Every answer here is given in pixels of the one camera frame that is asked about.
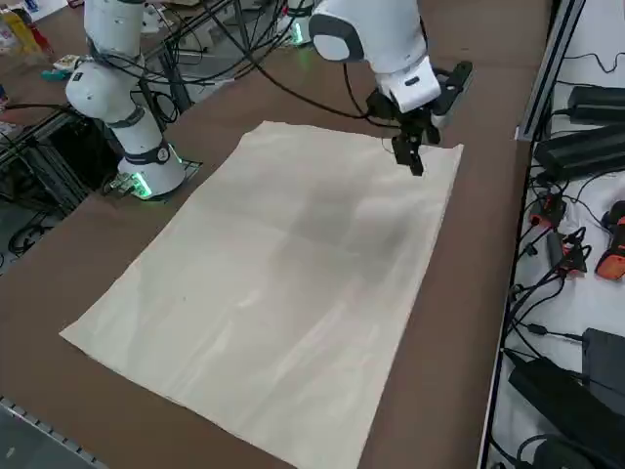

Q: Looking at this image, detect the grey small adapter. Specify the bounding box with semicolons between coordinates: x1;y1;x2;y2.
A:
545;232;565;268

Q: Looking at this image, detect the orange black clamp tool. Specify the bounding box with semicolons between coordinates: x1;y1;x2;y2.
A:
560;228;593;277

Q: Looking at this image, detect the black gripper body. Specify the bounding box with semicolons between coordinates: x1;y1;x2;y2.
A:
365;87;444;147

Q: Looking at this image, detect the aluminium profile post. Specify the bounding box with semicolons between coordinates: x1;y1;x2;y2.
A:
516;0;590;144

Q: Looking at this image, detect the grey table edge rail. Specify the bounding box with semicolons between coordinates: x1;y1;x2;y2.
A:
0;395;111;469

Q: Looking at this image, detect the orange black small device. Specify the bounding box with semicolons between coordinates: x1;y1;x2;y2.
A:
529;192;567;229

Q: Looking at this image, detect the cream tablecloth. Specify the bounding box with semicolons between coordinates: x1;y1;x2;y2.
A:
58;120;465;469

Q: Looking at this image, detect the orange black handheld tool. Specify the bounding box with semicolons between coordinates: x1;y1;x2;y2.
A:
595;198;625;282

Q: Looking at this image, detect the black flat power adapter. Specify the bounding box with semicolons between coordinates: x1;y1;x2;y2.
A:
580;327;625;392

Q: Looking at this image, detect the black equipment rack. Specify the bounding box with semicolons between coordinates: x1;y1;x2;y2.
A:
0;105;123;216

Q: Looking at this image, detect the black metal strut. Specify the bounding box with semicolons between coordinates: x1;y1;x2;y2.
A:
158;41;195;111

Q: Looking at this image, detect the yellow box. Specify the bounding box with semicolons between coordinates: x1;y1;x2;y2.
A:
0;9;50;67

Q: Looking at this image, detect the black large power brick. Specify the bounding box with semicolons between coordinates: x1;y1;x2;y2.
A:
507;356;625;463

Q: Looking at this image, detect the black ribbed power adapter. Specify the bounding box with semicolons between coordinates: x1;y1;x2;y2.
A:
567;85;625;124
533;123;625;181

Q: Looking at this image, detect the white machine base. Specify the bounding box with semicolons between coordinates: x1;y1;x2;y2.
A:
140;4;165;34

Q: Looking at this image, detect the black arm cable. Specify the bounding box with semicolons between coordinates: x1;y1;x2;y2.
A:
241;43;377;121

